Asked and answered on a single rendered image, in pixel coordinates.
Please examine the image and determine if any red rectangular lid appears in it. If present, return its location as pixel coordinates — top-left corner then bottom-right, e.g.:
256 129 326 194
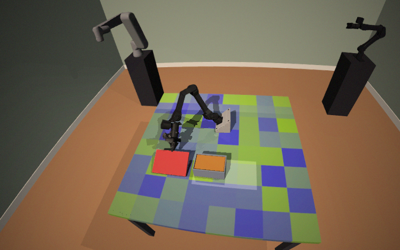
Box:
152 149 190 177

